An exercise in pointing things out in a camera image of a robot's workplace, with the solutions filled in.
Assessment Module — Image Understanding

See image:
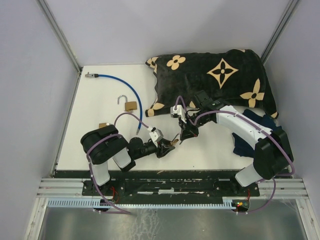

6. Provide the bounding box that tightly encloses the white slotted cable duct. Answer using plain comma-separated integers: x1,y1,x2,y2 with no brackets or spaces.
47,196,238,208

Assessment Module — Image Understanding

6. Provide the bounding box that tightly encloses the large brass padlock with keys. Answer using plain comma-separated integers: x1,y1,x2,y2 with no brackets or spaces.
170,132,181,146

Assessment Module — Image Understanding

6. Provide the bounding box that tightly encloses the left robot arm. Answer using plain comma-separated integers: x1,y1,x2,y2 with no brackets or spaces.
80,124,175,195

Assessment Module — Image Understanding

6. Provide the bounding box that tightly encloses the small brass padlock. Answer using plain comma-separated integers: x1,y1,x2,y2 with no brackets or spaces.
98,122,110,129

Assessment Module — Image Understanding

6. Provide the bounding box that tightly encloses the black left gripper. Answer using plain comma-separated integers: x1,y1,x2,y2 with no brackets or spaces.
133,137,176,160

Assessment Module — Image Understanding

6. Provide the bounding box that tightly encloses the black floral patterned blanket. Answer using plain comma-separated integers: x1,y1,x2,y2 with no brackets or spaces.
145,49,279,119

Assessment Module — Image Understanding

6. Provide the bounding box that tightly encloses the aluminium frame post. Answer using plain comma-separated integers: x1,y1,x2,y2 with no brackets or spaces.
260,0,301,64
36,0,82,73

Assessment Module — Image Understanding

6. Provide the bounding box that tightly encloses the dark blue cloth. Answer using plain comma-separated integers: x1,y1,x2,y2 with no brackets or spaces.
231,108,285,158

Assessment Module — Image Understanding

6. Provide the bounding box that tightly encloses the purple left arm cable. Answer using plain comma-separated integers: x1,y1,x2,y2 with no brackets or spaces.
86,112,153,215

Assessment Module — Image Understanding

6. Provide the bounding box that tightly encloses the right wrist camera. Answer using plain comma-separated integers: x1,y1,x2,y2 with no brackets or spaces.
170,105,187,124

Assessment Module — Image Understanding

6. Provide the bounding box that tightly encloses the left aluminium frame post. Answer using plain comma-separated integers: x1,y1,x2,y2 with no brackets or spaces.
36,0,82,73

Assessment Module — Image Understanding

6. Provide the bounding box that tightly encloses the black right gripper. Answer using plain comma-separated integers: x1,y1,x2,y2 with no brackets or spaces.
178,109,210,140

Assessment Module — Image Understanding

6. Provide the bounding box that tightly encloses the blue cable with plug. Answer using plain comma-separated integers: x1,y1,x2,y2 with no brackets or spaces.
85,71,145,136

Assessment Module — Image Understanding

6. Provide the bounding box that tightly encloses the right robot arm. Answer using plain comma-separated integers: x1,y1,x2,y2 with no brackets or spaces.
170,90,295,196

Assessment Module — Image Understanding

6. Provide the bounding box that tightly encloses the right aluminium frame post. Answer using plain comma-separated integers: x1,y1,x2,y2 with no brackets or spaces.
260,0,301,64

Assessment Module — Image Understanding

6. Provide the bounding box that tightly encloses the brass padlock with key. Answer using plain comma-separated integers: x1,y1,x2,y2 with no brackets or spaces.
117,95,138,113

